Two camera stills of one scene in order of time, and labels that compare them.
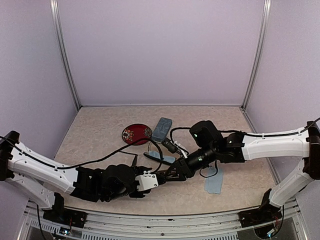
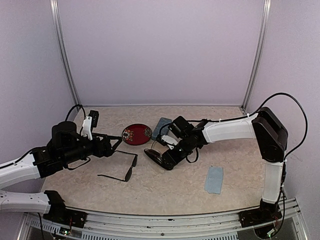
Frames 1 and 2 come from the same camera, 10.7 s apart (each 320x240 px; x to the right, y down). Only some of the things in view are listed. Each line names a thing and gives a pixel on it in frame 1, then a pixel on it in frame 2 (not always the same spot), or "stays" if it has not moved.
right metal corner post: [267, 4] stays
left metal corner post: [56, 27] stays
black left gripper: [140, 169] to [106, 151]
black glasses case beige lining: [153, 152] stays
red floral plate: [135, 132] stays
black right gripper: [183, 169] to [171, 159]
